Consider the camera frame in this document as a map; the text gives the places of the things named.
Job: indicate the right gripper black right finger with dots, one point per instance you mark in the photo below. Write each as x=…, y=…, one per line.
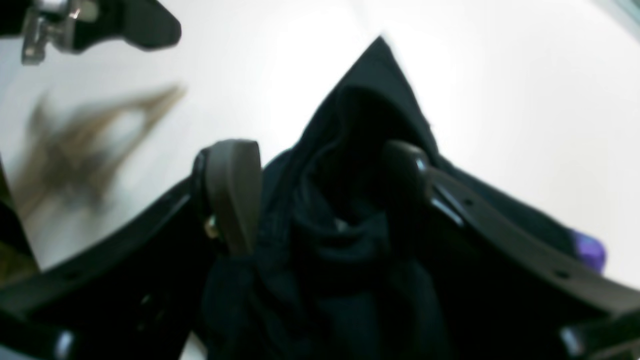
x=504, y=294

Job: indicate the black T-shirt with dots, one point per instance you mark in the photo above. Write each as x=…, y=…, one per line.
x=326, y=281

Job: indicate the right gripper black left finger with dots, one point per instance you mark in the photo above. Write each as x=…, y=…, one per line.
x=136, y=295

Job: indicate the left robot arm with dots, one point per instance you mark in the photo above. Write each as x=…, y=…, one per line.
x=74, y=26

